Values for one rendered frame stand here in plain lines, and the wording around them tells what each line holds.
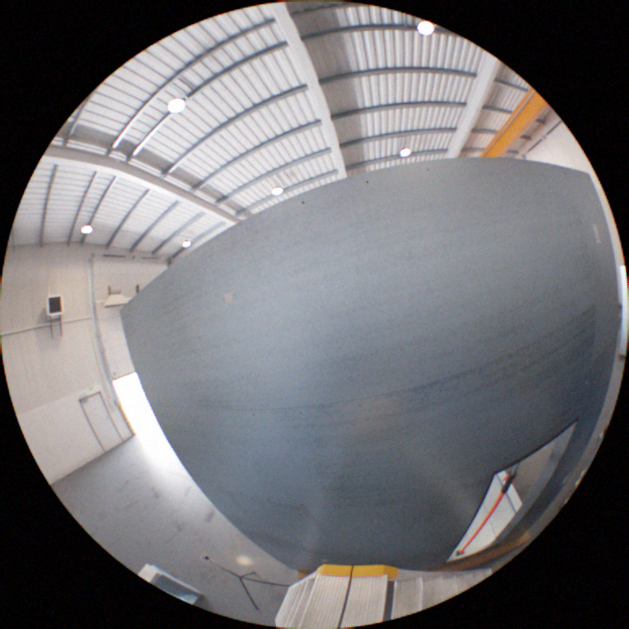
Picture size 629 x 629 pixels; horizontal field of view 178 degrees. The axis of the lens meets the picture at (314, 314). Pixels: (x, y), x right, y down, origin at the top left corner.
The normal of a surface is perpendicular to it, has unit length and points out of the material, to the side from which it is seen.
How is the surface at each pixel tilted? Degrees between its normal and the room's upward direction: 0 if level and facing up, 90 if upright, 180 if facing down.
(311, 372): 90
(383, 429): 90
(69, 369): 90
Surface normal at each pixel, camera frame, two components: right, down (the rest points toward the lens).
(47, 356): 0.93, -0.25
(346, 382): -0.25, 0.12
